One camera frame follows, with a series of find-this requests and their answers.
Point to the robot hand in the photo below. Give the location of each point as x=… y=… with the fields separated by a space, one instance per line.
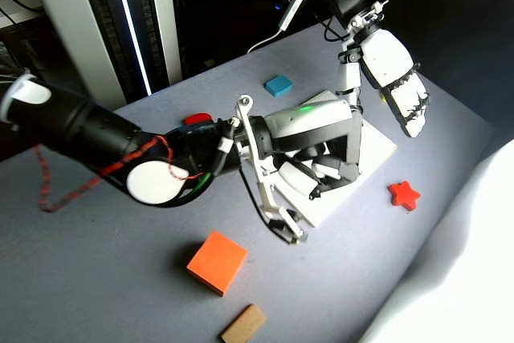
x=313 y=118
x=385 y=58

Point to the blue block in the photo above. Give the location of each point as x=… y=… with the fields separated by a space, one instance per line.
x=278 y=86

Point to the white paper pad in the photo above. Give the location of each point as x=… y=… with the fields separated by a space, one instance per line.
x=377 y=150

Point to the white adapter dongle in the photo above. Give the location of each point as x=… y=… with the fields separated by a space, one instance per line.
x=292 y=11

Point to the red heart block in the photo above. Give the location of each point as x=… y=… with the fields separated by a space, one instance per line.
x=197 y=119

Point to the red star block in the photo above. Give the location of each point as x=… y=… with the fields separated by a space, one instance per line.
x=403 y=195

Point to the orange block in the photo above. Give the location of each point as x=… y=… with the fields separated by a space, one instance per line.
x=217 y=260

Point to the tan wooden block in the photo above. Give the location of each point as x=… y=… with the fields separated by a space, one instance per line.
x=245 y=325

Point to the white black cabinet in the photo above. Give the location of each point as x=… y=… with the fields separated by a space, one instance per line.
x=100 y=25

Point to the grey table cloth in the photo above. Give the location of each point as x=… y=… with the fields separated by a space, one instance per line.
x=100 y=270

